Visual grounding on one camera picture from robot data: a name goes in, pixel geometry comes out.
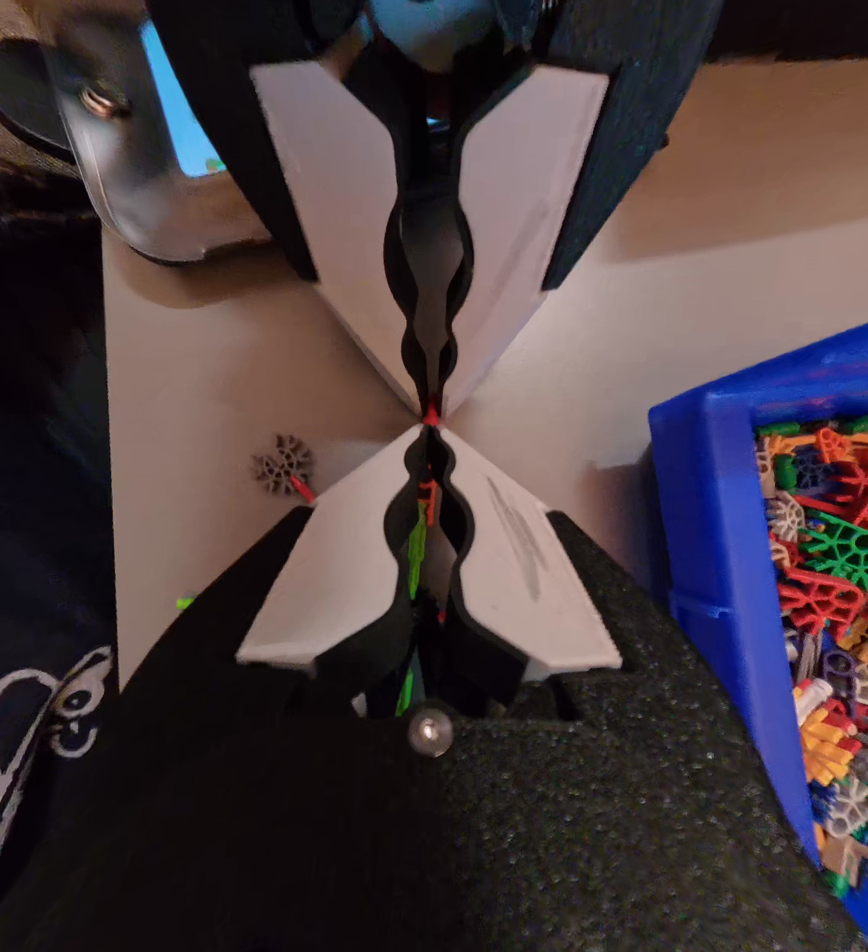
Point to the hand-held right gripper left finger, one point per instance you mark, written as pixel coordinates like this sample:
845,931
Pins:
329,580

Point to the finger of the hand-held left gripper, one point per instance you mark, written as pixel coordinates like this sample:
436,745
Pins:
530,186
329,186

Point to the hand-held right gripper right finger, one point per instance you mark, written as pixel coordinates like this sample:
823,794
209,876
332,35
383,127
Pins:
530,587

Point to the star toy rod model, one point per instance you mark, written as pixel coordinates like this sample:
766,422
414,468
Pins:
281,465

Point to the blue plastic bin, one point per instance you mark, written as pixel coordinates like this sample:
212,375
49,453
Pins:
716,558

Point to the short red toy rod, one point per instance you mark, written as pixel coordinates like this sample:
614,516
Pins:
431,410

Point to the pile of colourful toy pieces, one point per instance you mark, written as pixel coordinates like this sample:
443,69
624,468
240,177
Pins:
843,558

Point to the black framed tablet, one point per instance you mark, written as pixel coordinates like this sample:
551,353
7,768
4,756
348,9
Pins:
136,193

